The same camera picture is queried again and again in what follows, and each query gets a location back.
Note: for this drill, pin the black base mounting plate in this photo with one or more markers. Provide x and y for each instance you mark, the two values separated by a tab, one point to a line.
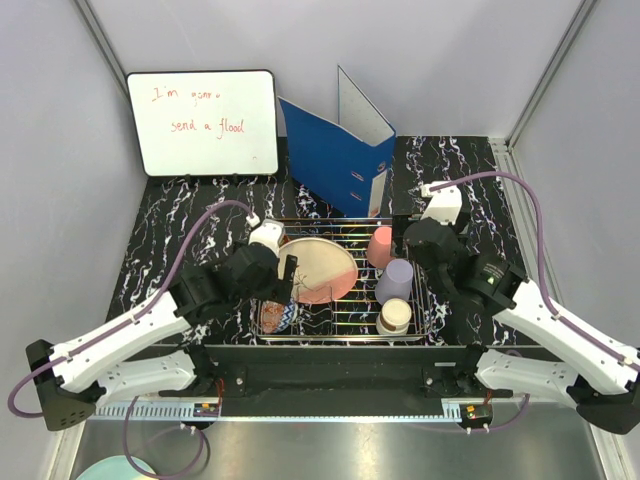
338	381

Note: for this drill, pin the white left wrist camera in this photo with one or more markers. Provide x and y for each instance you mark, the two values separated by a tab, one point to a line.
270	234

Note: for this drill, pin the whiteboard with red writing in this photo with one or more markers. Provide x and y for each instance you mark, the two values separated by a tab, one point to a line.
205	123

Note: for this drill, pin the wire dish rack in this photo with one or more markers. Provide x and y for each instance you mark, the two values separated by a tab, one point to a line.
351	319

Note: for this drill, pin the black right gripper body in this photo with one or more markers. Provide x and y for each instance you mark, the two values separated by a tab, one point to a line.
461	241

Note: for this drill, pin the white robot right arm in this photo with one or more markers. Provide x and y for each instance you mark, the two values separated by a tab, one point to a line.
591	373

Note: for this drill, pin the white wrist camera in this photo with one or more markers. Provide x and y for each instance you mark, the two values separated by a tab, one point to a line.
270	234
443	204

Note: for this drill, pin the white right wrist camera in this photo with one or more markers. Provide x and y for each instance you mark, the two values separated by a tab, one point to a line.
443	204

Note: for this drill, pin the blue ring binder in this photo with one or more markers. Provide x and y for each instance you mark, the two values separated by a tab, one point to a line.
346	162

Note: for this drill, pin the lavender cup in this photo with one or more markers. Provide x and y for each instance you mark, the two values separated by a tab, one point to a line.
395	282

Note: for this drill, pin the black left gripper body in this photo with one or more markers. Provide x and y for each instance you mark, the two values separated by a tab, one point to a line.
271	289

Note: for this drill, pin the pink cup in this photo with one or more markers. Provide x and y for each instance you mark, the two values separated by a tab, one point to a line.
379	253

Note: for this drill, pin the beige brown cup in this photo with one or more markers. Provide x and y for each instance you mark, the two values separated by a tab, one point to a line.
394	317

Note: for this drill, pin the red blue patterned bowl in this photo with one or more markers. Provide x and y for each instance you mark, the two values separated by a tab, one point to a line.
276	317

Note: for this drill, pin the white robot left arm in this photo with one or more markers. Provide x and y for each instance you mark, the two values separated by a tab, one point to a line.
75	378

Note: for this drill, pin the pink beige plate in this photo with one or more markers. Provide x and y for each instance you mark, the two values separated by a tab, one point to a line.
326	271

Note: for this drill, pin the light blue plate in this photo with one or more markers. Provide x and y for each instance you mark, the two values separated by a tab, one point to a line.
111	468

